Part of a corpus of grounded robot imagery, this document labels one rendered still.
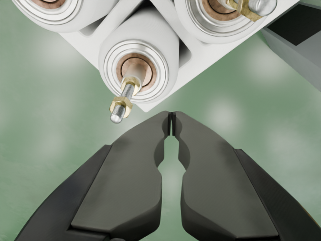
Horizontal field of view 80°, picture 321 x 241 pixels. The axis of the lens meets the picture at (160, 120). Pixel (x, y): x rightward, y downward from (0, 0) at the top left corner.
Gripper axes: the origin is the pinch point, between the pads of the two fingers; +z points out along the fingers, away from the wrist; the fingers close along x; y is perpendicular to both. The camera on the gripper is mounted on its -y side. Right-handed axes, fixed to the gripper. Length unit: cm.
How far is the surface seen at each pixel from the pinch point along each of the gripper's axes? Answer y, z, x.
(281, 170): 44, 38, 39
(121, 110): 1.4, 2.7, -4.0
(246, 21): -4.5, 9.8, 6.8
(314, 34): -2.1, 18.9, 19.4
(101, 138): 34, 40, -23
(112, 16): -4.2, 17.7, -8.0
